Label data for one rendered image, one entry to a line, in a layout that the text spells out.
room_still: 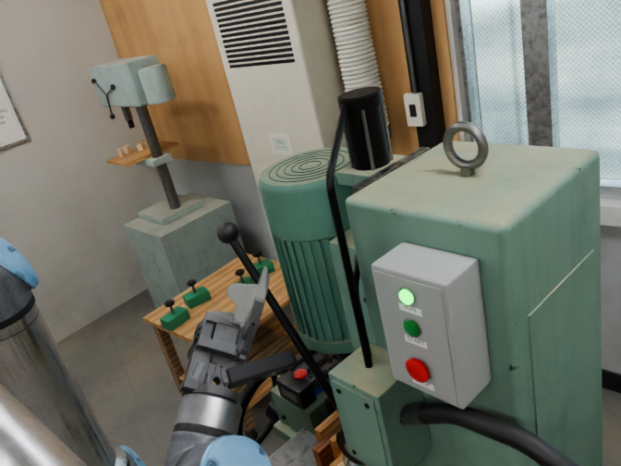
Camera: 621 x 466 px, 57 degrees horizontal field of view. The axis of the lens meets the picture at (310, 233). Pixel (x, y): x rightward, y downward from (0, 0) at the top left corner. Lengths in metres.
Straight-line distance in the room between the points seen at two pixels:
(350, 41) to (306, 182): 1.53
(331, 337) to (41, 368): 0.53
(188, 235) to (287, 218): 2.35
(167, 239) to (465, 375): 2.61
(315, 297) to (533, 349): 0.37
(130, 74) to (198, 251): 1.00
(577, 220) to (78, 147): 3.49
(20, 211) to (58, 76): 0.85
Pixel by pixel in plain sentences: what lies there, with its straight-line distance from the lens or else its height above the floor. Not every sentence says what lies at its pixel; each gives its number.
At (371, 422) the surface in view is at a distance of 0.76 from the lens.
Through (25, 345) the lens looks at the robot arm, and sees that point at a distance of 1.12.
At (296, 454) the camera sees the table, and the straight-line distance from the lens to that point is 1.26.
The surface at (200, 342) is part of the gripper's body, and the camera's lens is 0.86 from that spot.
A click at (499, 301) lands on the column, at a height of 1.43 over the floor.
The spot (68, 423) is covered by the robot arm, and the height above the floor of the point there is 1.11.
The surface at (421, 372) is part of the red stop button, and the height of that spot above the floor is 1.36.
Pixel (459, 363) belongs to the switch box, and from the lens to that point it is 0.62.
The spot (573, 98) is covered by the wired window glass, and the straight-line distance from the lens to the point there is 2.23.
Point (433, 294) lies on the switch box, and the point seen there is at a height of 1.47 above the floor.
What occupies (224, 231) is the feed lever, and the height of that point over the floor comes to 1.45.
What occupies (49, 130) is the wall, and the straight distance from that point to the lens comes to 3.86.
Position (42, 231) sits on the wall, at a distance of 3.89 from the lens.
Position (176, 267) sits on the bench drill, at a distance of 3.19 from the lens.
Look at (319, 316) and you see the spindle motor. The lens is 0.93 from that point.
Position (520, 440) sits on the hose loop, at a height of 1.29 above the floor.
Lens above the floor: 1.78
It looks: 24 degrees down
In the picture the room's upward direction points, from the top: 14 degrees counter-clockwise
